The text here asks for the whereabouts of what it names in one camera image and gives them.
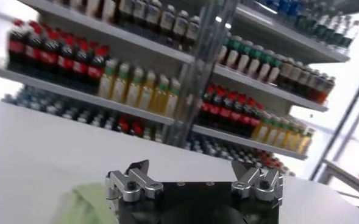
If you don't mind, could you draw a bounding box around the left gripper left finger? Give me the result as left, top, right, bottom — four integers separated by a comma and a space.
105, 159, 165, 224

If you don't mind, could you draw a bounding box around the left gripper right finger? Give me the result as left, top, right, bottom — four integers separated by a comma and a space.
230, 159, 285, 208

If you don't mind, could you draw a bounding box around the light green polo shirt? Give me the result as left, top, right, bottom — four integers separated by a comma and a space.
52, 182, 119, 224

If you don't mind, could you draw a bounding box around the yellow juice bottle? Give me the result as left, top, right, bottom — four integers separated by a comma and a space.
138, 70, 158, 111
273, 120, 290, 149
111, 62, 132, 104
126, 66, 146, 108
282, 122, 299, 150
151, 74, 171, 116
252, 114, 272, 143
297, 128, 316, 155
290, 125, 307, 153
263, 117, 281, 146
163, 78, 182, 119
98, 58, 119, 100

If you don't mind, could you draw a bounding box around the red-cap cola bottle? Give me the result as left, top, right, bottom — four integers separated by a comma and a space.
87, 45, 110, 94
72, 39, 91, 89
199, 84, 217, 126
209, 86, 226, 129
57, 33, 76, 85
230, 93, 247, 135
7, 18, 27, 73
24, 20, 43, 77
40, 29, 60, 80
220, 90, 237, 132
249, 102, 266, 140
240, 97, 257, 138

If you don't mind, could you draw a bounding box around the grey metal shelving rack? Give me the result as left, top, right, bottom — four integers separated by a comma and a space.
163, 0, 350, 179
0, 0, 219, 147

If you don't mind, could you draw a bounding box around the black slanted metal pole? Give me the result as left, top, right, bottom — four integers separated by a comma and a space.
309, 60, 359, 181

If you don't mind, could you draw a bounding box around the grey slanted metal pole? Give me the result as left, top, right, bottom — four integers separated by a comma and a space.
331, 88, 359, 162

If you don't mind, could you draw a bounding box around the beige-label dark drink bottle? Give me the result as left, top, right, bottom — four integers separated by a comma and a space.
287, 61, 304, 93
276, 57, 296, 89

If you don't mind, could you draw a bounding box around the blue-label dark drink bottle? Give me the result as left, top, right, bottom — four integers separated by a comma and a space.
311, 72, 329, 102
118, 0, 135, 24
296, 65, 312, 95
132, 0, 149, 29
172, 10, 190, 44
318, 75, 336, 105
145, 0, 162, 33
185, 15, 202, 52
159, 4, 177, 40
304, 69, 321, 99

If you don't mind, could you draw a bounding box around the green-cap dark tea bottle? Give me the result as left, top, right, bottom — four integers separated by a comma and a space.
226, 35, 244, 69
247, 44, 265, 77
257, 49, 275, 81
218, 32, 233, 65
101, 0, 116, 23
267, 54, 284, 84
236, 40, 254, 73
86, 0, 101, 18

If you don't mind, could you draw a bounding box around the white metal frame table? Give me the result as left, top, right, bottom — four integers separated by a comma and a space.
318, 158, 359, 203

